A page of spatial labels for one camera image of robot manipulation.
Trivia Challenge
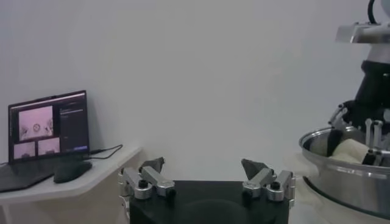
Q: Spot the white side desk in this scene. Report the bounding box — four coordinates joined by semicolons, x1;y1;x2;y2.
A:
0;145;143;224

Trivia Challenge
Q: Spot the stainless steel steamer basket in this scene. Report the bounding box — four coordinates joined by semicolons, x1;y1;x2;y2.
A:
298;126;390;219

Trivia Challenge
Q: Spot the black laptop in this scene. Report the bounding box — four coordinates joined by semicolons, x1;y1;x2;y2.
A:
0;89;92;193

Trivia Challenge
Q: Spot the black laptop cable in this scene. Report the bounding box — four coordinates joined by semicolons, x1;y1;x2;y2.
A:
88;144;124;161

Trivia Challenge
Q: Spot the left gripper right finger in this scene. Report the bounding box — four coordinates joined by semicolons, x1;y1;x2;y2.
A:
240;158;297;203

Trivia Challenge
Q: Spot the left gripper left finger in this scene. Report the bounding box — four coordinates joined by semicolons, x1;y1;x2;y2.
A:
118;156;177;201

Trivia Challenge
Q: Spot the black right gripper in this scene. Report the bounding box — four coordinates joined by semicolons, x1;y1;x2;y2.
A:
325;60;390;167

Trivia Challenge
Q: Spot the white steamed baozi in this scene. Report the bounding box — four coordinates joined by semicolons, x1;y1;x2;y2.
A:
328;138;371;164

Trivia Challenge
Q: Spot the black computer mouse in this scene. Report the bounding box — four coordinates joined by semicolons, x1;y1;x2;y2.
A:
53;160;93;184

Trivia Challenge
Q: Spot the steel steamer pot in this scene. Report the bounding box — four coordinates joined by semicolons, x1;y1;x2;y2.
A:
283;152;390;224

